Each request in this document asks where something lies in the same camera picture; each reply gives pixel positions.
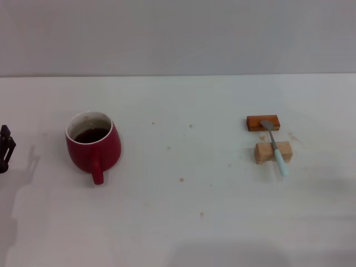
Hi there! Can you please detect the orange brown wooden block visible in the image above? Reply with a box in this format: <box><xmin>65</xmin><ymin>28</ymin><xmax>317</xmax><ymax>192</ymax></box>
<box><xmin>246</xmin><ymin>115</ymin><xmax>280</xmax><ymax>132</ymax></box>

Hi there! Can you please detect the blue handled metal spoon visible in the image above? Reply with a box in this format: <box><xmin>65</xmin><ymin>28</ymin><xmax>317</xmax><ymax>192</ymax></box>
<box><xmin>260</xmin><ymin>120</ymin><xmax>289</xmax><ymax>177</ymax></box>

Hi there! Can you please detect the red ceramic cup with coffee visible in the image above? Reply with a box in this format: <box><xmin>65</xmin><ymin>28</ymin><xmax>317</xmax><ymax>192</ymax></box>
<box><xmin>65</xmin><ymin>111</ymin><xmax>122</xmax><ymax>186</ymax></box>

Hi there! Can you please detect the light wooden block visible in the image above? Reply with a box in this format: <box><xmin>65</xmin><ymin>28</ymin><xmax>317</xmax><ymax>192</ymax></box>
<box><xmin>254</xmin><ymin>141</ymin><xmax>294</xmax><ymax>165</ymax></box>

